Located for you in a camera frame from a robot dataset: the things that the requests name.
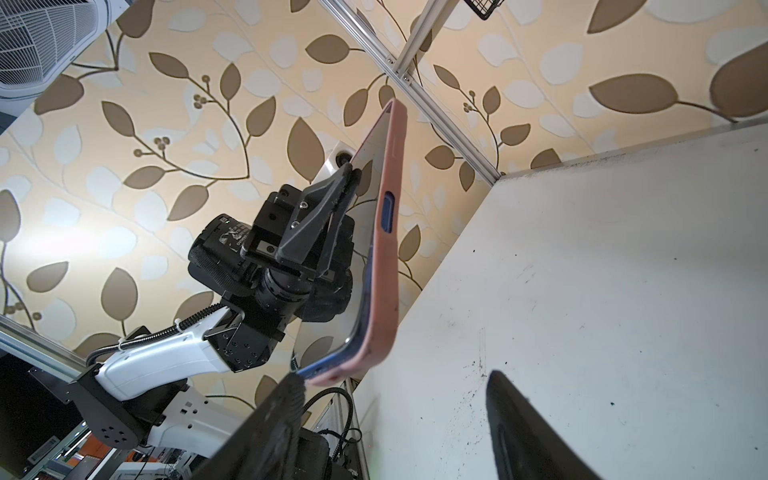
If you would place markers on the back wire basket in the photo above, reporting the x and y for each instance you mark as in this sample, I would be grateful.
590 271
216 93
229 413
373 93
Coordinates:
483 8

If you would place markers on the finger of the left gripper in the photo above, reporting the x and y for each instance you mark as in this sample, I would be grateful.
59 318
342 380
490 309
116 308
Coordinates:
336 193
304 229

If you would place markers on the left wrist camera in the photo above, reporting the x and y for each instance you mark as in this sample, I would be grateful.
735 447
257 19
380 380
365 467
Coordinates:
339 155

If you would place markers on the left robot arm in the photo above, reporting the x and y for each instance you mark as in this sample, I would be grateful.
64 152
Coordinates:
131 391

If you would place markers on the white fan grille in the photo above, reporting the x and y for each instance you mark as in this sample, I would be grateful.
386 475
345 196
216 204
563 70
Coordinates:
39 38

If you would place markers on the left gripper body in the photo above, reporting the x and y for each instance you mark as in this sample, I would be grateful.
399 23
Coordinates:
321 298

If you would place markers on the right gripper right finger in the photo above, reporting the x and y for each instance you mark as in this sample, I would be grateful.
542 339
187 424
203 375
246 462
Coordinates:
524 445

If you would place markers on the phone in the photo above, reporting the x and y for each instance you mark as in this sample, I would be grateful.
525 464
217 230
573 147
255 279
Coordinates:
372 252

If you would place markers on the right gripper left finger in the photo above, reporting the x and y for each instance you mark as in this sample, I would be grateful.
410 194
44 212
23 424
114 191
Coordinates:
265 446

